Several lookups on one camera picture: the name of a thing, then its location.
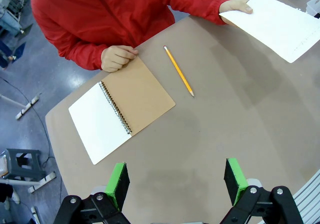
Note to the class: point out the brown spiral notebook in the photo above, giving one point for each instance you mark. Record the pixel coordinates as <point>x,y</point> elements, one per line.
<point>140,94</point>

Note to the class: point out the person in red hoodie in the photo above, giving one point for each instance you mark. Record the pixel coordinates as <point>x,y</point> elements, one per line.
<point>100,14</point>

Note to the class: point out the grey step stool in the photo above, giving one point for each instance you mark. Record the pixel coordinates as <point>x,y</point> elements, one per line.
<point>15,154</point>

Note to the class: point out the white plastic mesh basket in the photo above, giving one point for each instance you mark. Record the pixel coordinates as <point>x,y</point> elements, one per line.
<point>314,5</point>

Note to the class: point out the person's left forearm red sleeve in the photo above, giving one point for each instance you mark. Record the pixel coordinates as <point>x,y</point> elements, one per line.
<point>200,6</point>

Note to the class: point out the person's right forearm red sleeve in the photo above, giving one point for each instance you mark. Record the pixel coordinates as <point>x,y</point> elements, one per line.
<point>82,56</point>

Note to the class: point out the white paper sheet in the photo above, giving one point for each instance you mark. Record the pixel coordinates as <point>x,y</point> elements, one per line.
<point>280,26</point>

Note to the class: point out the white desk foot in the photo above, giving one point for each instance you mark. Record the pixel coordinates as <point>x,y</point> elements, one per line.
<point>42,182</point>
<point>27,107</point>

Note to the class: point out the grey metal machine frame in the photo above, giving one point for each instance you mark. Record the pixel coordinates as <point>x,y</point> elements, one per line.
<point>10,21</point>

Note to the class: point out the mannequin legs in blue jeans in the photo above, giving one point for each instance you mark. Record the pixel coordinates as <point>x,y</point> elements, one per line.
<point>10,54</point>

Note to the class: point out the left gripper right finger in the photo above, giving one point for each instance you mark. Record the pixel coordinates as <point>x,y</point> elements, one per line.
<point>236,181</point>

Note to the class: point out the person's right hand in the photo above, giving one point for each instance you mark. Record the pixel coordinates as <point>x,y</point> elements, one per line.
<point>115,57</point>

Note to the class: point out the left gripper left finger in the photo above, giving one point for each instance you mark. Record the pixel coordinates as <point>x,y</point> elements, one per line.
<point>117,184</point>

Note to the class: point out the person's left hand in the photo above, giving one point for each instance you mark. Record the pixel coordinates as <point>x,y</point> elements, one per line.
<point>235,6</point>

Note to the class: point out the grey aluminium frame rail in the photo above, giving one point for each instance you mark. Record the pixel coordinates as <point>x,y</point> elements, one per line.
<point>310,196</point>

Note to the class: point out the yellow pencil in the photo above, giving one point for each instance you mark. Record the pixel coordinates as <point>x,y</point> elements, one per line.
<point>178,71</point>

